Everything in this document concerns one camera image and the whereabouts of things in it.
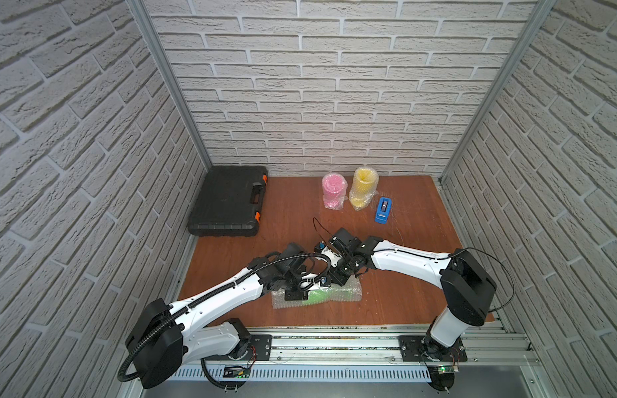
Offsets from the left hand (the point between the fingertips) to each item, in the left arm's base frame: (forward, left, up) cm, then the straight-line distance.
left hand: (311, 282), depth 79 cm
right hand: (+3, -8, -4) cm, 9 cm away
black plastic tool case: (+35, +34, -1) cm, 49 cm away
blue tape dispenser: (+32, -31, -3) cm, 45 cm away
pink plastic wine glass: (+36, -9, +6) cm, 37 cm away
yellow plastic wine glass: (+37, -22, +6) cm, 44 cm away
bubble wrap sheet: (+36, -9, +6) cm, 38 cm away
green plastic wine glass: (-4, -2, -1) cm, 5 cm away
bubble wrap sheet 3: (-3, -12, 0) cm, 13 cm away
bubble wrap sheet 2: (+38, -22, +3) cm, 44 cm away
